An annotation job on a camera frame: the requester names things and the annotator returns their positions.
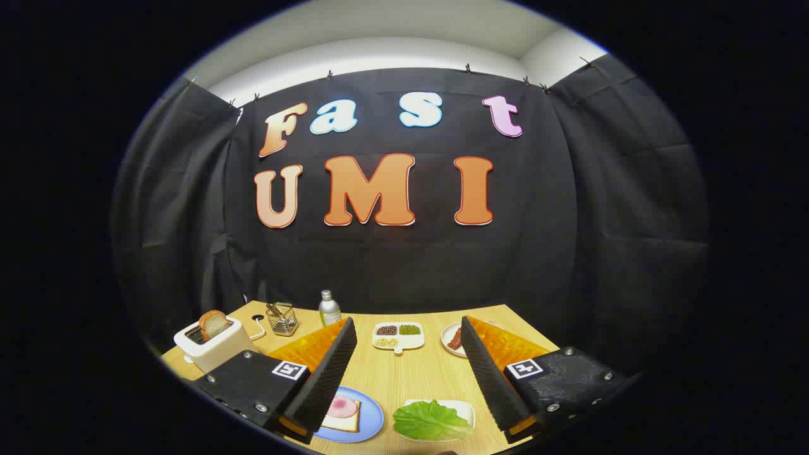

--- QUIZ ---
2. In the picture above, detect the white toaster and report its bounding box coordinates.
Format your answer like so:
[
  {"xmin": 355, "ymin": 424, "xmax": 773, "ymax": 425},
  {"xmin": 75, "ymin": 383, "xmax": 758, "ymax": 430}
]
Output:
[{"xmin": 174, "ymin": 315, "xmax": 259, "ymax": 373}]

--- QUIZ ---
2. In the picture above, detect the white divided dish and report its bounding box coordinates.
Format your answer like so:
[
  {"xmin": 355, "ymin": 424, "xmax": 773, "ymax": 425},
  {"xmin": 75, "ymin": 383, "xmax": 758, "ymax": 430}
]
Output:
[{"xmin": 372, "ymin": 322, "xmax": 425, "ymax": 355}]

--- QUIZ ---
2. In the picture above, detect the white square plate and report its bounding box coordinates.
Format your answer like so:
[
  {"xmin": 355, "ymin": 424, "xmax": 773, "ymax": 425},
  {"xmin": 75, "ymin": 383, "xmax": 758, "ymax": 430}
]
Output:
[{"xmin": 397, "ymin": 399, "xmax": 476, "ymax": 442}]

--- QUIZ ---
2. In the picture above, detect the pink ham slice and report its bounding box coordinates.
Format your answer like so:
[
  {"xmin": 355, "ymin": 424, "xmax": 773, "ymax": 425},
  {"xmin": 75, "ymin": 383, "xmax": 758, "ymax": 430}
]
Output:
[{"xmin": 325, "ymin": 396, "xmax": 359, "ymax": 419}]

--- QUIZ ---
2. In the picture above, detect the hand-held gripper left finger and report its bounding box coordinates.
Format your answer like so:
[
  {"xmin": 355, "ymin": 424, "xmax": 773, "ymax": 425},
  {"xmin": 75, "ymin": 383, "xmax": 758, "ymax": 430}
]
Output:
[{"xmin": 190, "ymin": 316, "xmax": 358, "ymax": 445}]

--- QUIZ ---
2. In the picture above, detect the metal wire utensil holder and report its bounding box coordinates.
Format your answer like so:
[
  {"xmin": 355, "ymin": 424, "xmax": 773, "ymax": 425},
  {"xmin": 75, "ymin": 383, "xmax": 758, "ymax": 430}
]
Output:
[{"xmin": 265, "ymin": 302, "xmax": 300, "ymax": 337}]

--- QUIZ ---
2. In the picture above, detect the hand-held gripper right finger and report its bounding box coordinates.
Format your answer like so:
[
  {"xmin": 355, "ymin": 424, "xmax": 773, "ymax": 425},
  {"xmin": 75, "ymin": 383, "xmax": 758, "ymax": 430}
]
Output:
[{"xmin": 460, "ymin": 315, "xmax": 633, "ymax": 443}]

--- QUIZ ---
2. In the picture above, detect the silver bottle with green label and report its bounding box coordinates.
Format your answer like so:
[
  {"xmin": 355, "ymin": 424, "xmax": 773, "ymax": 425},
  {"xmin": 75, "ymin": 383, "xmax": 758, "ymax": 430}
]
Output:
[{"xmin": 318, "ymin": 289, "xmax": 343, "ymax": 327}]

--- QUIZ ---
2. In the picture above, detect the blue plate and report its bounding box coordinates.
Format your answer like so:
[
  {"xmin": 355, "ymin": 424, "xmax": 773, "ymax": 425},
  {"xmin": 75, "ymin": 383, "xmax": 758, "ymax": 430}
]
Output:
[{"xmin": 314, "ymin": 385, "xmax": 385, "ymax": 443}]

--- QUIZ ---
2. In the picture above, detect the white bread slice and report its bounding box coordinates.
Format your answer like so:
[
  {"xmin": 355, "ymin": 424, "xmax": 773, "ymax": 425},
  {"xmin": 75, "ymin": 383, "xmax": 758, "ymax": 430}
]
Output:
[{"xmin": 321, "ymin": 397, "xmax": 362, "ymax": 434}]

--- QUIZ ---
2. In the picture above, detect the toasted bread slice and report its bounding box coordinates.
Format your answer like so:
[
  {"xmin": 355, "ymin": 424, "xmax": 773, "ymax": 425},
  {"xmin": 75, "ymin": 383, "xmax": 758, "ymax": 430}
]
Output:
[{"xmin": 198, "ymin": 310, "xmax": 232, "ymax": 342}]

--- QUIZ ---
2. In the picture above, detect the white round plate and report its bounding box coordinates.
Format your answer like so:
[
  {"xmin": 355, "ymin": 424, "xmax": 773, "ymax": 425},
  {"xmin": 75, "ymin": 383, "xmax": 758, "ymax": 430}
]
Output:
[{"xmin": 441, "ymin": 321, "xmax": 471, "ymax": 359}]

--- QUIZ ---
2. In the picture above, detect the green lettuce leaf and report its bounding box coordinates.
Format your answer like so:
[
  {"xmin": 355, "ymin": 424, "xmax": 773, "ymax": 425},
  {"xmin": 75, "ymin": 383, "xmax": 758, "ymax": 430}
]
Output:
[{"xmin": 392, "ymin": 400, "xmax": 473, "ymax": 442}]

